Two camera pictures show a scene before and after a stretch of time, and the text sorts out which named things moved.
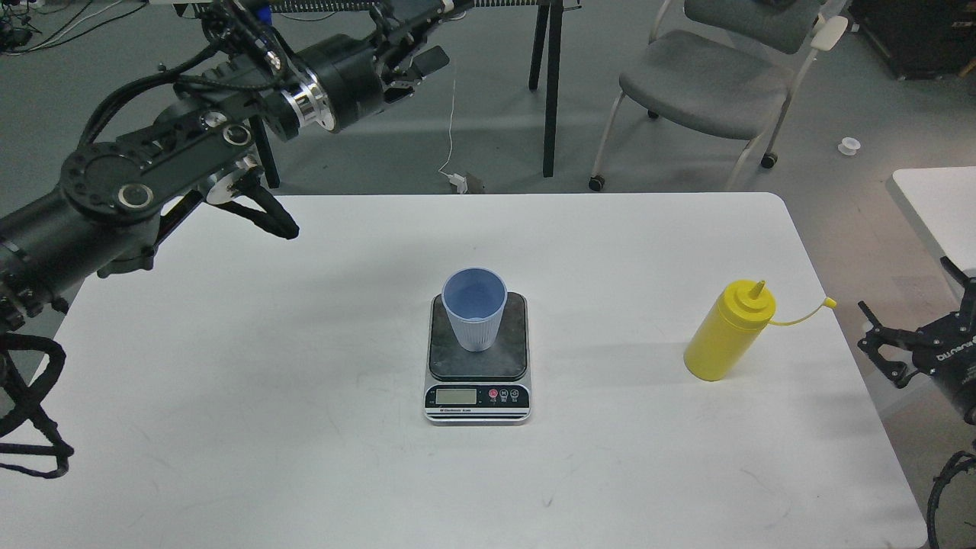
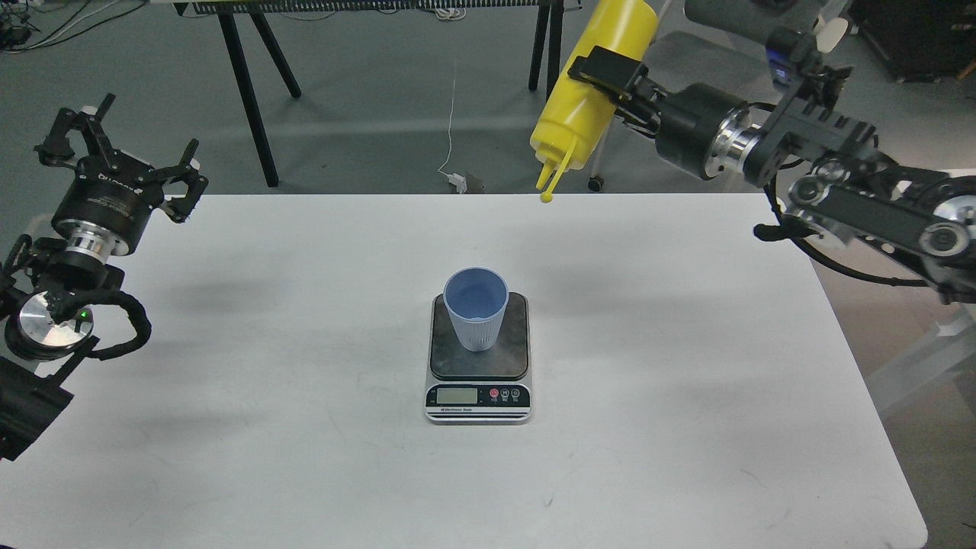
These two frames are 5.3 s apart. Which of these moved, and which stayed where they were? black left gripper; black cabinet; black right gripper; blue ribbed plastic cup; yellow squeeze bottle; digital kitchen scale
Moved: yellow squeeze bottle; black right gripper; black left gripper
Stayed: digital kitchen scale; blue ribbed plastic cup; black cabinet
